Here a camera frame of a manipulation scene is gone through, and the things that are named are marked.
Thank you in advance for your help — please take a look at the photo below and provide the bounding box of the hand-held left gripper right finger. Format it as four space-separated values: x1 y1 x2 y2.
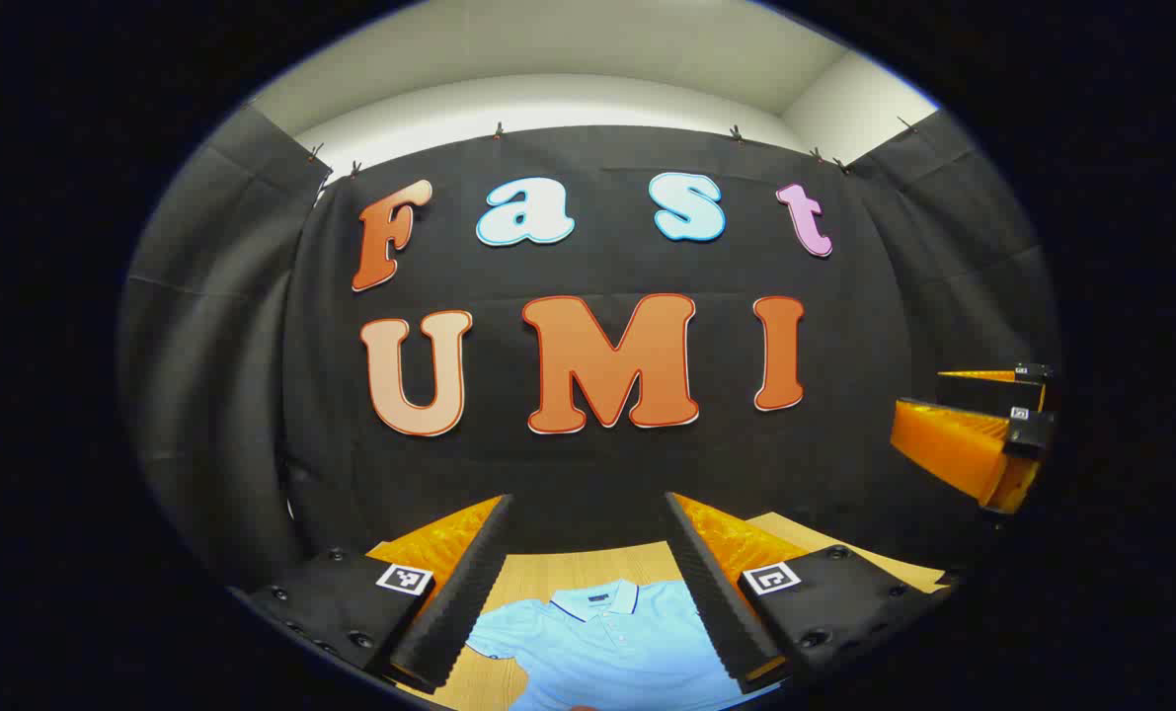
664 491 956 694

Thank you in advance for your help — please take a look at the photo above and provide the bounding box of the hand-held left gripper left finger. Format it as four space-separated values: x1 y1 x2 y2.
235 494 515 694

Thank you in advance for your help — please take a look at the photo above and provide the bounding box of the light blue T-shirt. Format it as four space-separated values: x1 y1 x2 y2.
464 579 781 711

